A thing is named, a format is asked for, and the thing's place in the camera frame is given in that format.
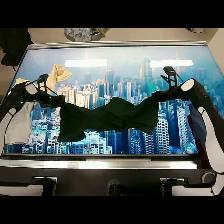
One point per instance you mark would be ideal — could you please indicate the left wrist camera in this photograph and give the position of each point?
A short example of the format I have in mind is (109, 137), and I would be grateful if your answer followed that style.
(42, 80)

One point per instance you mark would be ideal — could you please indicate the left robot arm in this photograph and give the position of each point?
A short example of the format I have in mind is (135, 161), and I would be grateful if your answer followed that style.
(18, 95)

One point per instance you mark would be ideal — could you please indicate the beige garment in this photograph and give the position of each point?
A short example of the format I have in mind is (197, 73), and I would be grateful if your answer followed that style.
(57, 76)

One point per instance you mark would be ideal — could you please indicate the black garment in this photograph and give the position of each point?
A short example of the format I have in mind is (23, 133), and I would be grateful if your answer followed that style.
(12, 45)

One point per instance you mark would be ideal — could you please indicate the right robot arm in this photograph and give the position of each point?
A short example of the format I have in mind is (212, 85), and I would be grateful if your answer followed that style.
(203, 96)

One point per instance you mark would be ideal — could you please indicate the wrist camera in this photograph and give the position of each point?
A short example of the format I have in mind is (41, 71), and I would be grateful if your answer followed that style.
(42, 80)
(170, 76)

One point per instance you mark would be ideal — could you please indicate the dark green garment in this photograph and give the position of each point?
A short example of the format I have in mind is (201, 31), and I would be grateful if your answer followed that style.
(110, 116)

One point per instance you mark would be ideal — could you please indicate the grey patterned garment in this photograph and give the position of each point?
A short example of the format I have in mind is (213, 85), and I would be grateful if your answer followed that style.
(83, 33)

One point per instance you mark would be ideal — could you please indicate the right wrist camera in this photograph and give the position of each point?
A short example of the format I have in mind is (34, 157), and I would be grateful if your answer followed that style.
(170, 76)

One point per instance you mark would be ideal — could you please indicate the white garment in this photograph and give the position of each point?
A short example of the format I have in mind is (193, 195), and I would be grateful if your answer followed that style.
(20, 123)

